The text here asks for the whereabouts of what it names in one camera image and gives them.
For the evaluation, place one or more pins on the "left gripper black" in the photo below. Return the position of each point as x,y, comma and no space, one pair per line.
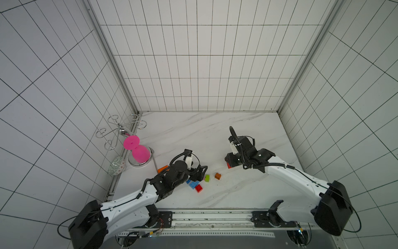
200,175

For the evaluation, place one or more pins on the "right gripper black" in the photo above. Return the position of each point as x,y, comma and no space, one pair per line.
232,158

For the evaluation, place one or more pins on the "small red lego brick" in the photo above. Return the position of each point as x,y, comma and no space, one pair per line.
198,188

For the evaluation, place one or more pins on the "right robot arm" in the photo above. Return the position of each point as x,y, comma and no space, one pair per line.
315,201

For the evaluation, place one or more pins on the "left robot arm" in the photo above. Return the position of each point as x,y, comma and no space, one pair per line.
97,222

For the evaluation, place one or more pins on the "light blue lego brick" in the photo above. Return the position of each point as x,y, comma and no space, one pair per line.
192,184

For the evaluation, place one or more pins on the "silver fork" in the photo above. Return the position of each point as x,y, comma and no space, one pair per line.
153,159

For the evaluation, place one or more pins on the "patterned white mug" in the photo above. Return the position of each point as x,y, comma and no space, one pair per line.
117,166

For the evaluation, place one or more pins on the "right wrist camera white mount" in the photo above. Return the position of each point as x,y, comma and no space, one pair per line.
233,148

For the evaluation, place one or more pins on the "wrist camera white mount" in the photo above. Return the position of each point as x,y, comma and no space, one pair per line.
188,158
233,148

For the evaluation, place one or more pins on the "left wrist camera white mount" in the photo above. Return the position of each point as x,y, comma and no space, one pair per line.
188,158

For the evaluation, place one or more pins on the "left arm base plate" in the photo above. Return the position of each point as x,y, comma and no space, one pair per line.
162,220

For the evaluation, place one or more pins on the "aluminium mounting rail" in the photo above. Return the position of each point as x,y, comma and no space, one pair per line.
195,219

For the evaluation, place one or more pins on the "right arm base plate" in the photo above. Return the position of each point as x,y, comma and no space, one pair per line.
270,218

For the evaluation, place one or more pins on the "silver wire cup rack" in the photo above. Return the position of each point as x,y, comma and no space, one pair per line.
123,128

